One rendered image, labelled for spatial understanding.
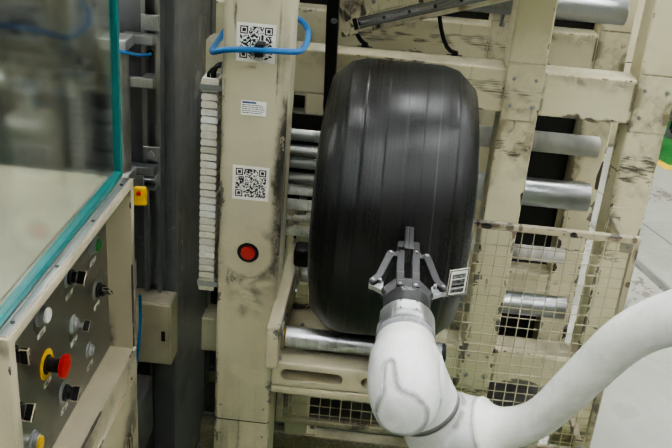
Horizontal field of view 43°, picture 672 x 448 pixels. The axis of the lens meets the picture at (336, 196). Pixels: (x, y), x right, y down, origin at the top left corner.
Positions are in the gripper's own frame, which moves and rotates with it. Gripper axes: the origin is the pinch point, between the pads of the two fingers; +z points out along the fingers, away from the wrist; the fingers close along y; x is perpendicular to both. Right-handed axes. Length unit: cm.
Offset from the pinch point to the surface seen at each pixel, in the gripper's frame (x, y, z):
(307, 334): 34.1, 17.7, 12.4
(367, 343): 34.4, 5.0, 11.9
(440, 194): -6.3, -4.9, 7.4
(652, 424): 140, -101, 105
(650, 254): 159, -136, 244
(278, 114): -9.9, 27.1, 25.4
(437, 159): -11.1, -3.8, 11.6
